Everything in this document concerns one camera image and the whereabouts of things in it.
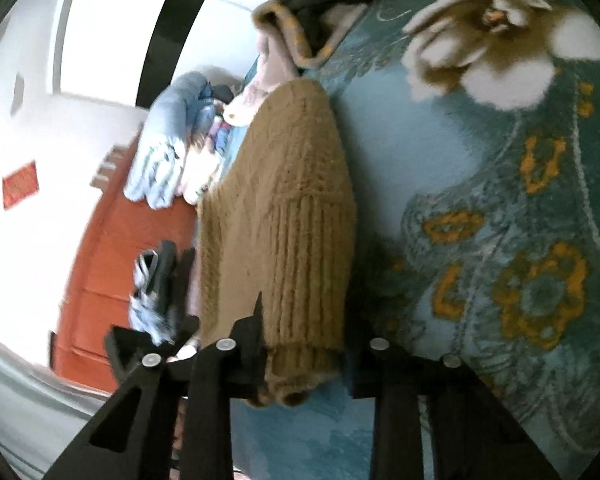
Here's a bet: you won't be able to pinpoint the tan knitted sweater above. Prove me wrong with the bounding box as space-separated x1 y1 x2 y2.
194 78 356 408

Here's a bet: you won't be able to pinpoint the orange wooden headboard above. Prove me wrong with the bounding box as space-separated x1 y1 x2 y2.
50 139 196 393

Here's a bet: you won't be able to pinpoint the folded pink bedding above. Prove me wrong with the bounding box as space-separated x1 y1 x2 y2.
176 100 230 206

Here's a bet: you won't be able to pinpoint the folded light blue quilt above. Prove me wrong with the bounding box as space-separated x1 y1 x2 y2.
123 72 216 209

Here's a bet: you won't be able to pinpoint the white wardrobe with black stripe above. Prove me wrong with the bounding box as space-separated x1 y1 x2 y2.
47 0 265 107

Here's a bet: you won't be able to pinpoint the pink fleece garment orange trim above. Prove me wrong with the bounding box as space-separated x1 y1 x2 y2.
223 0 366 127

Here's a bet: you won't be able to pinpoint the teal floral bed blanket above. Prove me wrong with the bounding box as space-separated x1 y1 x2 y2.
220 0 600 480

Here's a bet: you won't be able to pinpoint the wall switch panel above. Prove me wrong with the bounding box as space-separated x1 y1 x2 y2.
91 145 128 193

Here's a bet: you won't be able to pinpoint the red paper wall decoration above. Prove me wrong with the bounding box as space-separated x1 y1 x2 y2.
2 162 38 210

